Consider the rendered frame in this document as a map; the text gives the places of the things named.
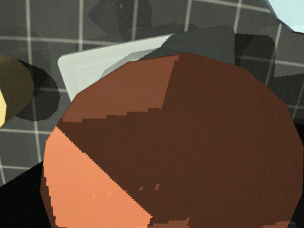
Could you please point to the beige hollow cylinder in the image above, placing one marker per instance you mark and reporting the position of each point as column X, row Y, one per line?
column 16, row 88

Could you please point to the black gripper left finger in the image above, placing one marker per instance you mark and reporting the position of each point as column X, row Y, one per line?
column 21, row 204

